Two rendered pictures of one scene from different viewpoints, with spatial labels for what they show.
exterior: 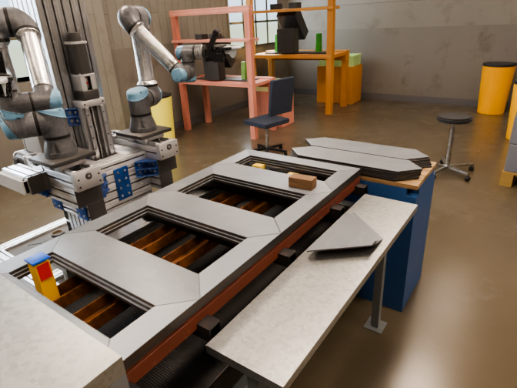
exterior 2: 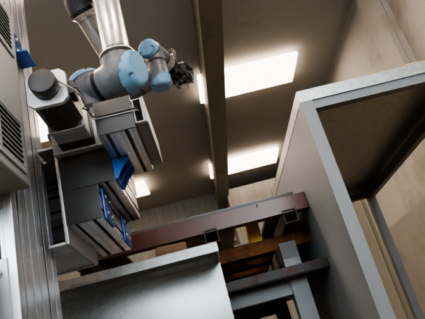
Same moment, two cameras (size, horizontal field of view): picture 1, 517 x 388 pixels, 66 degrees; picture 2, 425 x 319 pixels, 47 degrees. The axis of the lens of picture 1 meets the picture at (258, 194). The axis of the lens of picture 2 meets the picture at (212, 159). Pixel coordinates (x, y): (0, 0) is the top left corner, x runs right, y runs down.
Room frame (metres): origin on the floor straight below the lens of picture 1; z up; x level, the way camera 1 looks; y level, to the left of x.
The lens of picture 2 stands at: (2.44, 2.15, 0.32)
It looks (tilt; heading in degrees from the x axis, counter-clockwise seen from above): 23 degrees up; 229
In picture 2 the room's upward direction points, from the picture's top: 15 degrees counter-clockwise
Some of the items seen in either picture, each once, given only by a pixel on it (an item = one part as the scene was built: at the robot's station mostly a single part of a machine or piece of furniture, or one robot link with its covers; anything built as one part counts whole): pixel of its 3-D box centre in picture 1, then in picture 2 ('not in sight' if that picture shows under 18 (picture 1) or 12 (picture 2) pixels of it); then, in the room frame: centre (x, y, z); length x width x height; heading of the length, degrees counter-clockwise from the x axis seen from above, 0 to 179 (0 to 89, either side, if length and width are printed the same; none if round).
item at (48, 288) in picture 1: (45, 284); (252, 231); (1.15, 0.76, 0.78); 0.05 x 0.05 x 0.19; 53
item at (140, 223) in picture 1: (165, 206); (20, 304); (1.98, 0.52, 0.67); 1.30 x 0.20 x 0.03; 143
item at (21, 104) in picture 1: (15, 104); (155, 77); (1.55, 0.92, 1.34); 0.11 x 0.08 x 0.11; 117
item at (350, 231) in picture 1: (353, 235); not in sight; (1.38, -0.38, 0.77); 0.45 x 0.20 x 0.04; 143
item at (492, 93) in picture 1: (495, 88); not in sight; (6.31, -3.83, 0.38); 0.46 x 0.46 x 0.76
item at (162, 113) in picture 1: (159, 118); not in sight; (5.64, 1.36, 0.34); 0.44 x 0.43 x 0.68; 143
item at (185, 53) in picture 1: (186, 53); not in sight; (2.31, 0.35, 1.43); 0.11 x 0.08 x 0.09; 79
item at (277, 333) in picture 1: (338, 260); not in sight; (1.26, -0.29, 0.74); 1.20 x 0.26 x 0.03; 143
